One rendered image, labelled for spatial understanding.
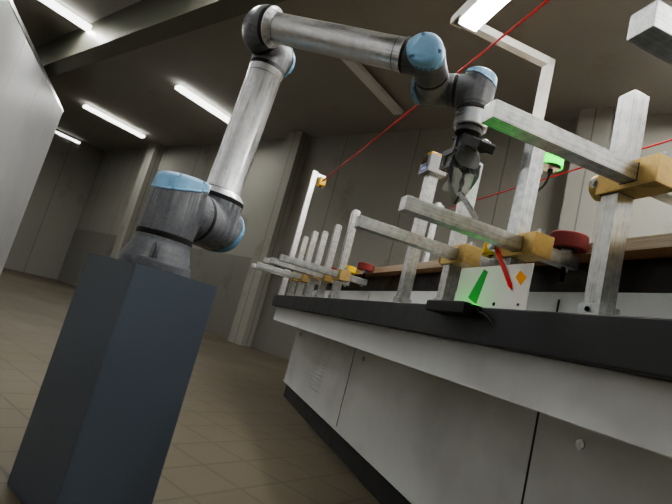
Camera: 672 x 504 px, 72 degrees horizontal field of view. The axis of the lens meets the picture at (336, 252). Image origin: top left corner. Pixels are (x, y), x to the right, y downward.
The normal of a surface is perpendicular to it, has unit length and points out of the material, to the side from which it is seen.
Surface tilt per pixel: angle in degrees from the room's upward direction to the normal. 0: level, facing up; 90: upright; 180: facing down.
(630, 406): 90
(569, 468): 90
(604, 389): 90
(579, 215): 90
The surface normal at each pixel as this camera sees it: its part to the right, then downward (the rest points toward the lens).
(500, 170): -0.57, -0.28
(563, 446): -0.92, -0.29
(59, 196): 0.78, 0.11
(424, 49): -0.25, -0.21
